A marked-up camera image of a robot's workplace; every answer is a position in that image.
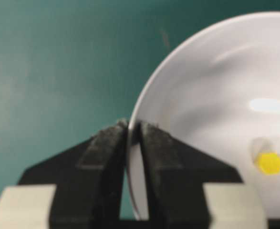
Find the white ceramic bowl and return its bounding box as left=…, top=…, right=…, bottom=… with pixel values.
left=127, top=11, right=280, bottom=219

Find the yellow hexagonal prism block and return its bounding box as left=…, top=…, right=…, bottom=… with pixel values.
left=255, top=152, right=280, bottom=175

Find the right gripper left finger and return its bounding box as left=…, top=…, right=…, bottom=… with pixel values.
left=18, top=119, right=128, bottom=229

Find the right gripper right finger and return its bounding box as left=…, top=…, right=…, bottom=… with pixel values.
left=138, top=122, right=243, bottom=229

